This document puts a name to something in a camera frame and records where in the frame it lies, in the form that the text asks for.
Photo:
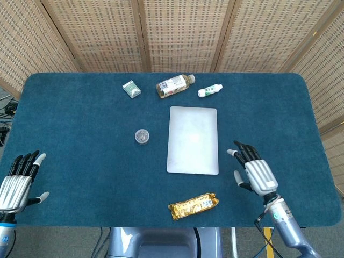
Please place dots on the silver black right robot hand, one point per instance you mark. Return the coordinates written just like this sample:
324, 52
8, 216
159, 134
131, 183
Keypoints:
260, 176

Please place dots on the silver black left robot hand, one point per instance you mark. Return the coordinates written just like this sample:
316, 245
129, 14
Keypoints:
13, 190

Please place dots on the silver grey laptop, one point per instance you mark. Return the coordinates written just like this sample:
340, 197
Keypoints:
192, 139

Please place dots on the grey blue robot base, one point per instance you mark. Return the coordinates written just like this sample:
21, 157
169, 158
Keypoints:
161, 242

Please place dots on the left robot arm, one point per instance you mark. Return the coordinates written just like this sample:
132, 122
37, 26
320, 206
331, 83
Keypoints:
6, 236

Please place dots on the yellow floor tape strip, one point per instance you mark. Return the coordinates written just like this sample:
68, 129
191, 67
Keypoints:
268, 244

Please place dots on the white table leg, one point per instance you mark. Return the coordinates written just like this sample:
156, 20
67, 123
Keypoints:
234, 242

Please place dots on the blue carpet table cover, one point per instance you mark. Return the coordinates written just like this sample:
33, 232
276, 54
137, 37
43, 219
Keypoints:
80, 161

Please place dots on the gold foil snack packet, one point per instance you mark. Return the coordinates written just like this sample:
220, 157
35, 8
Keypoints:
192, 206

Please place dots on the small white plastic bottle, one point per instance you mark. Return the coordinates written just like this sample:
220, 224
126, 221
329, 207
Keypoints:
209, 90

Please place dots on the yellow tea bottle with label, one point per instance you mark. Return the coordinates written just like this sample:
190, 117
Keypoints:
173, 86

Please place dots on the green and white card box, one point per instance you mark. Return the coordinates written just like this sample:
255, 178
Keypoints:
131, 89

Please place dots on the woven wooden folding screen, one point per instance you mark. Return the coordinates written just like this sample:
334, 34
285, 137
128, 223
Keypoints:
94, 32

